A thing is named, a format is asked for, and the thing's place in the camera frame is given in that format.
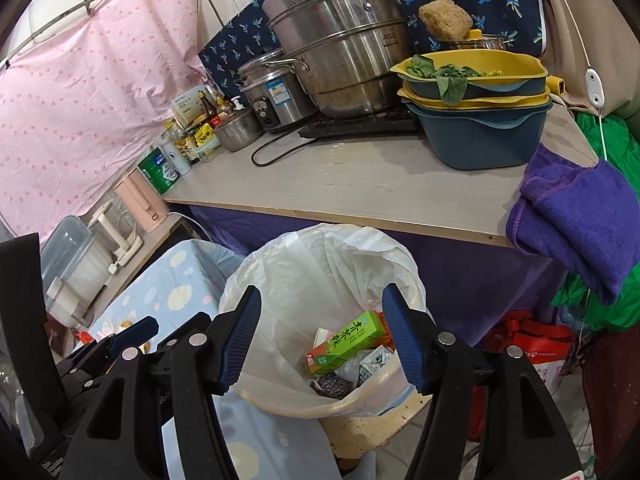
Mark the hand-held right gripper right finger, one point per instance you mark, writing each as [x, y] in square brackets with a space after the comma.
[405, 347]

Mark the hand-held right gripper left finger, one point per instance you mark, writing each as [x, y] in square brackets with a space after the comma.
[242, 345]

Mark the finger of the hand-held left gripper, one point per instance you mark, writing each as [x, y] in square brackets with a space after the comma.
[185, 327]
[135, 330]

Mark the large orange bag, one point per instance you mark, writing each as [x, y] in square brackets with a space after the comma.
[381, 321]

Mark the grey white milk carton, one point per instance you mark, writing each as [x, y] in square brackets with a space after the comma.
[372, 362]

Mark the long green cardboard box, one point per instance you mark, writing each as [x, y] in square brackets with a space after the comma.
[345, 342]

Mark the pink flowered paper cup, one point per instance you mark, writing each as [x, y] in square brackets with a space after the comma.
[324, 336]

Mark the round white trash bin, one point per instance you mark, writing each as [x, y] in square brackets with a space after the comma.
[320, 408]

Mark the white plastic bin liner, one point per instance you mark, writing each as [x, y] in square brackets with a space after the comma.
[310, 270]

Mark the blue planet-print tablecloth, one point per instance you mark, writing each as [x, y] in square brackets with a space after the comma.
[175, 280]

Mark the white power plug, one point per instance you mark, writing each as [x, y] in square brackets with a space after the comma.
[114, 270]

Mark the white covered dish rack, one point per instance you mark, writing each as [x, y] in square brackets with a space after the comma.
[80, 270]

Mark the purple counter skirt cloth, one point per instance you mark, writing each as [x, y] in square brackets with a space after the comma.
[450, 275]

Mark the red shopping bag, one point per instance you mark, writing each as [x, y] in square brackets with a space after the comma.
[530, 340]

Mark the pink electric kettle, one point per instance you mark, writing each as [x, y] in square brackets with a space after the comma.
[140, 202]

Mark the green tin can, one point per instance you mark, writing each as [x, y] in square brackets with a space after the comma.
[157, 170]

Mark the brown sauce bottle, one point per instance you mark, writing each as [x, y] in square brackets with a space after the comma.
[189, 147]

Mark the yellow seasoning packet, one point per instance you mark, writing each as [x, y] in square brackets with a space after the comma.
[205, 138]

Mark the small steel pot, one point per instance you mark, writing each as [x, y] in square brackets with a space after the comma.
[240, 132]

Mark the purple towel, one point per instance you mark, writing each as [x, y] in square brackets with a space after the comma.
[570, 220]

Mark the large blue basin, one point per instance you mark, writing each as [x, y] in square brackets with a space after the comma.
[475, 140]

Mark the dark glass bottle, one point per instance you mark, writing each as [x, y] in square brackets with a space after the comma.
[209, 107]

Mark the white cardboard tea box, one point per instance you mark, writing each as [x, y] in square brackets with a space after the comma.
[187, 105]

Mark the black induction cooker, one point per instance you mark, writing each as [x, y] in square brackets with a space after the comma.
[360, 125]

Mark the pink dotted curtain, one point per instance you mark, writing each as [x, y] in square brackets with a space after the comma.
[75, 85]

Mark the steel rice cooker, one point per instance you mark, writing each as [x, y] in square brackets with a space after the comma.
[280, 95]

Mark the yellow colander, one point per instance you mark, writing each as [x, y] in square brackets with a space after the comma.
[520, 67]
[500, 102]

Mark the green leafy vegetable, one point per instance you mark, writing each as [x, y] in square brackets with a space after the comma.
[450, 82]

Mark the green plastic bag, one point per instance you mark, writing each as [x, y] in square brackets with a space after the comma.
[612, 140]

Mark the large steel steamer pot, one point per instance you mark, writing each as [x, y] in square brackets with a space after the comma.
[340, 60]

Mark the brown loofah sponge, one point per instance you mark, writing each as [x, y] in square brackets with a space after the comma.
[445, 17]

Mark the beige curtain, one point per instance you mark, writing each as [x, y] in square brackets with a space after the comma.
[590, 20]

